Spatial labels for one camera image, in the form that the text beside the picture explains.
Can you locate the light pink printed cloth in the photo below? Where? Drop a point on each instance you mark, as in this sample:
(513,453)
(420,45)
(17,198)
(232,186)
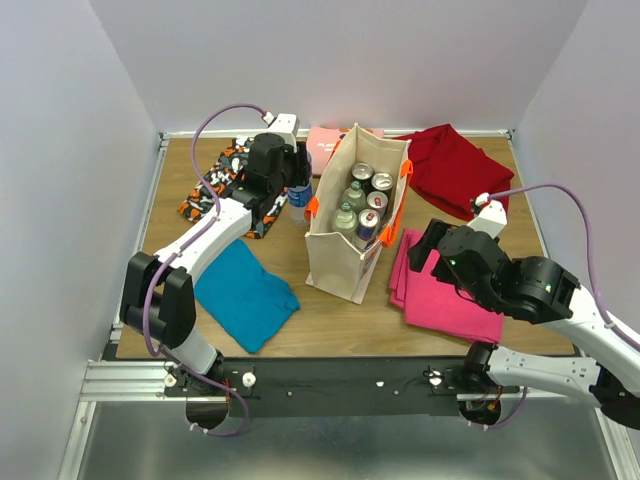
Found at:
(320,144)

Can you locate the red bull can front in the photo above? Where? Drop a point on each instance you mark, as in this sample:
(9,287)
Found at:
(368,223)

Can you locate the orange camouflage cloth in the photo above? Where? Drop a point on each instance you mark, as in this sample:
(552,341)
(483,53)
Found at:
(220,176)

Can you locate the red bull can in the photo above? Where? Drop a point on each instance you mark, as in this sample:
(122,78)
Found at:
(368,223)
(378,202)

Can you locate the green glass bottle front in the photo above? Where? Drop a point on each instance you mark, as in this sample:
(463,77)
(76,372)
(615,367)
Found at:
(344,221)

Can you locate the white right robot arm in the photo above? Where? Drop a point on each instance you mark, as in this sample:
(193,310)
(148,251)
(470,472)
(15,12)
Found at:
(539,291)

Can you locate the magenta folded cloth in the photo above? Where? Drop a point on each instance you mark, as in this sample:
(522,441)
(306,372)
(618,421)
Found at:
(434,305)

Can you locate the Pocari Sweat bottle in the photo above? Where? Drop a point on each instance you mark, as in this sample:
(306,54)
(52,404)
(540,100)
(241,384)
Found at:
(298,199)
(306,159)

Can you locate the beige canvas tote bag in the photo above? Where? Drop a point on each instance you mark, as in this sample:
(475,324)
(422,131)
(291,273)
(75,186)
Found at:
(337,265)

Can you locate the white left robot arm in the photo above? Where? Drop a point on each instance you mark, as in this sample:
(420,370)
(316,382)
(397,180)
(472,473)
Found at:
(158,295)

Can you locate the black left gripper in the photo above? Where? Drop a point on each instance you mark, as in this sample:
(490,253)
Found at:
(299,162)

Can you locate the dark red cloth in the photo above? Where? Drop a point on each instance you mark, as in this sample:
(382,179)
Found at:
(449,171)

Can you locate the teal folded cloth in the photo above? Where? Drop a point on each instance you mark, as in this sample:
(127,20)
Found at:
(249,303)

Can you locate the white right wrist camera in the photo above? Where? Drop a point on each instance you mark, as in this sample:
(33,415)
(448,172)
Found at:
(489,216)

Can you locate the red bull can middle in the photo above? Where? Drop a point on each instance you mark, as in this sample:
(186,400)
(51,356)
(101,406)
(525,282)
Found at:
(378,202)

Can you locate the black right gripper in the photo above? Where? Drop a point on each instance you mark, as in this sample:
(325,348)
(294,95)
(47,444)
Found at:
(418,252)

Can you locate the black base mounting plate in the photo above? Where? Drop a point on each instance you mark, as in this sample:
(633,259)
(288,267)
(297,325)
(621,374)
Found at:
(350,386)

